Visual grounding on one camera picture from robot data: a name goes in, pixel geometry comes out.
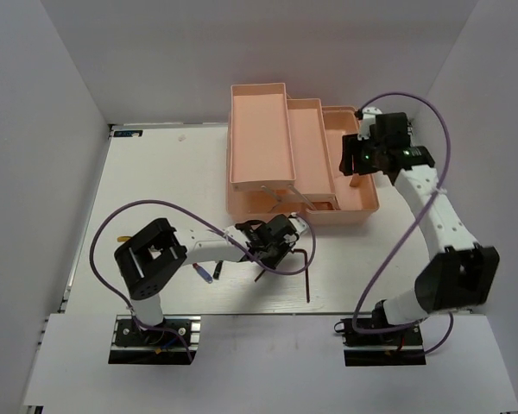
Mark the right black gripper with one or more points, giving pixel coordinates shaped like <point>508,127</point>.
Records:
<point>351,145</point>

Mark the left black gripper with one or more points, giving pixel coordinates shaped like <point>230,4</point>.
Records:
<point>287,247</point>

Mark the pink plastic toolbox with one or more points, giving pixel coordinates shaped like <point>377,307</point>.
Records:
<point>283,156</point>

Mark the short-leg brown hex key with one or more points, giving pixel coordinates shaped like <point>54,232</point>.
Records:
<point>354,180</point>

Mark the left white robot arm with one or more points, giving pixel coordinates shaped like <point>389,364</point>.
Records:
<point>150,258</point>

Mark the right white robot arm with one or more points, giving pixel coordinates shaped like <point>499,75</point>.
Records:
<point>460,270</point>

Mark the long brown hex key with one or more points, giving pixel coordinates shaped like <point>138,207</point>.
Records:
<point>307,283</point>

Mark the bent brown hex key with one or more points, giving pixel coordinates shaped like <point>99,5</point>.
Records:
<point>259,276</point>

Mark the black green screwdriver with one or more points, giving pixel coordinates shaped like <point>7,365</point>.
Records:
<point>217,270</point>

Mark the left blue table label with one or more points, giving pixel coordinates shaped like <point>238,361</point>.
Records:
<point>128,133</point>

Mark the blue handled screwdriver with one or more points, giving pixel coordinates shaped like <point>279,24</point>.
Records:
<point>203,273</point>

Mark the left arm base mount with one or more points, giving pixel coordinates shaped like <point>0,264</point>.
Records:
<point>132,345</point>

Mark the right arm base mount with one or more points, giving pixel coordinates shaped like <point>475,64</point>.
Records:
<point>400,348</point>

